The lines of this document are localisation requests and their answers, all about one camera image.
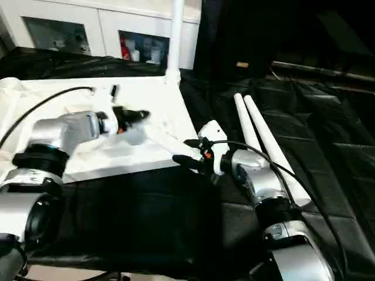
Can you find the white plastic table top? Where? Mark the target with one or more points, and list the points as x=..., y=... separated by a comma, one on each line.
x=164, y=96

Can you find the white plastic table leg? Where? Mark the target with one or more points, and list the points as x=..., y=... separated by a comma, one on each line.
x=243, y=117
x=177, y=35
x=272, y=140

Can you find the white tub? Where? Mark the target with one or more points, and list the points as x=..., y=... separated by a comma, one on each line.
x=152, y=55

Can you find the white jar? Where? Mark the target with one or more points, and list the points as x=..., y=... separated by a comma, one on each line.
x=136, y=54

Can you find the red package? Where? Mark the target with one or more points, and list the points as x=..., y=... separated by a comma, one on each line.
x=125, y=48

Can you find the small gold object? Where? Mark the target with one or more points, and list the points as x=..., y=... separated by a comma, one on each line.
x=242, y=64

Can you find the white glass door cabinet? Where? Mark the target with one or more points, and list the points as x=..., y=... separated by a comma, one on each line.
x=102, y=26

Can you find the black work mat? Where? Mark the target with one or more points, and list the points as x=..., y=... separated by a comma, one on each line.
x=322, y=146

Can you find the dark long rod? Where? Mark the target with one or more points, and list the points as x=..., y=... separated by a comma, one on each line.
x=322, y=71

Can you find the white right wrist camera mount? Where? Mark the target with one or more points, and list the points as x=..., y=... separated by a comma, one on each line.
x=214, y=131

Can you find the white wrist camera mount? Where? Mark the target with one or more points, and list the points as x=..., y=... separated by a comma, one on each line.
x=214, y=131
x=104, y=96

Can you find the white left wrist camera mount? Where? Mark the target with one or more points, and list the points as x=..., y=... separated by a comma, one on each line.
x=104, y=96

